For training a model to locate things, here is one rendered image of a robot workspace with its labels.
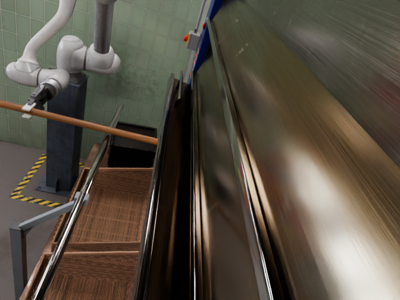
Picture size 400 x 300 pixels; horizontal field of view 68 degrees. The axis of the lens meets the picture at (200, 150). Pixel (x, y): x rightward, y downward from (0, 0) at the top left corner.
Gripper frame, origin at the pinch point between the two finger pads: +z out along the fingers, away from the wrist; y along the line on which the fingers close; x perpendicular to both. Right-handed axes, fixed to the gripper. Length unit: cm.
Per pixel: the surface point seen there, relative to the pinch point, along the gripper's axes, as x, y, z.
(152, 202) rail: -57, -24, 63
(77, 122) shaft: -21.1, -1.0, 1.6
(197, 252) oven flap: -68, -28, 78
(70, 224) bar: -36, 2, 54
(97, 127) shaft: -29.9, -1.1, 1.6
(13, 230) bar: -13, 25, 43
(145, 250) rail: -58, -24, 77
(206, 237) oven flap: -70, -29, 75
